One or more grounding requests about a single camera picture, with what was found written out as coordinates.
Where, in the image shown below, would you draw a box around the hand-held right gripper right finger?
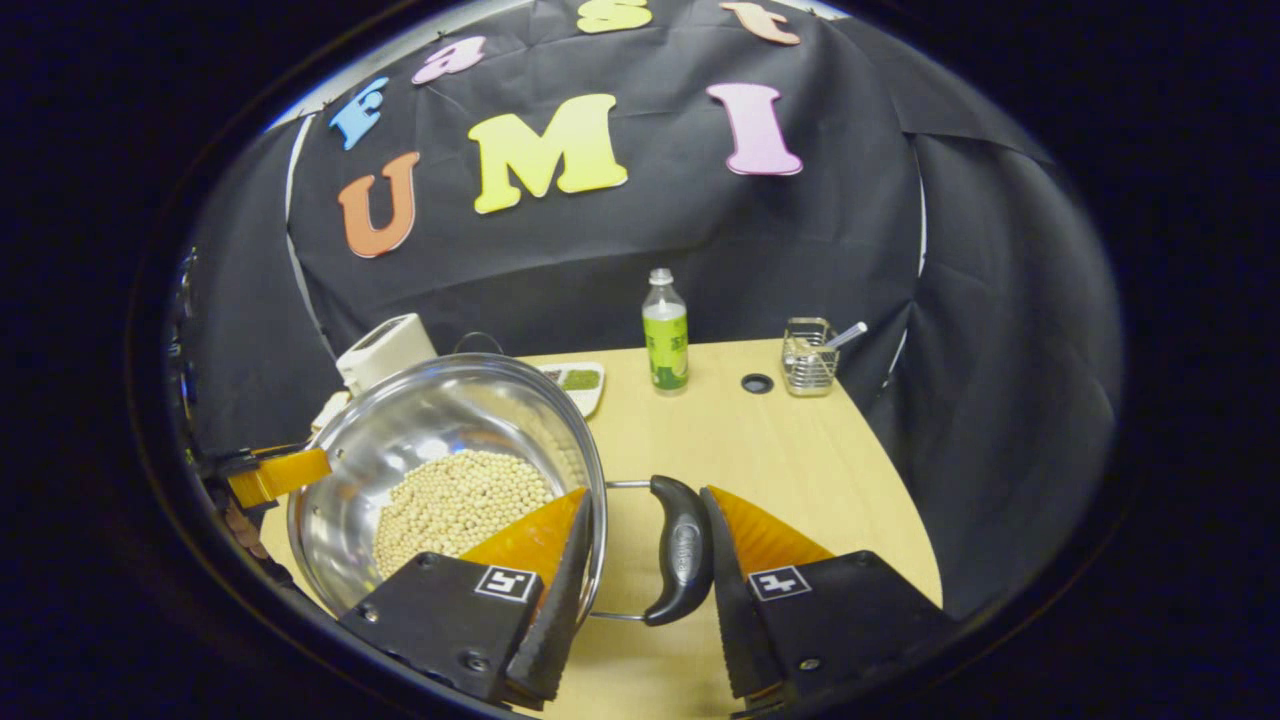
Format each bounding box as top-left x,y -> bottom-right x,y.
700,485 -> 951,716

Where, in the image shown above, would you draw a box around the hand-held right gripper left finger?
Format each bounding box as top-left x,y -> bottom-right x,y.
340,487 -> 594,706

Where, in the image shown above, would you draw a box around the steel pot with black handles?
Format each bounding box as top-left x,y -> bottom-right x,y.
288,352 -> 716,628

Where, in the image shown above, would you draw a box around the pile of yellow soybeans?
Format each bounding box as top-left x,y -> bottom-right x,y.
375,449 -> 556,581

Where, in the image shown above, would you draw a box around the white toaster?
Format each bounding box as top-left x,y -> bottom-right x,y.
335,313 -> 439,396

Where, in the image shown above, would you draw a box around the white divided bean tray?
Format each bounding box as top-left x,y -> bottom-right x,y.
540,361 -> 607,419

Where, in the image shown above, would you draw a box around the green label drink bottle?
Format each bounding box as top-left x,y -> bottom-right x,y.
642,268 -> 691,396

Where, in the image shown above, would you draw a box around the metal spoon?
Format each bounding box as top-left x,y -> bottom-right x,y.
795,321 -> 869,361

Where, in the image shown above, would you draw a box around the wire mesh utensil holder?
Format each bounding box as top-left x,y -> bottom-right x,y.
782,317 -> 839,398

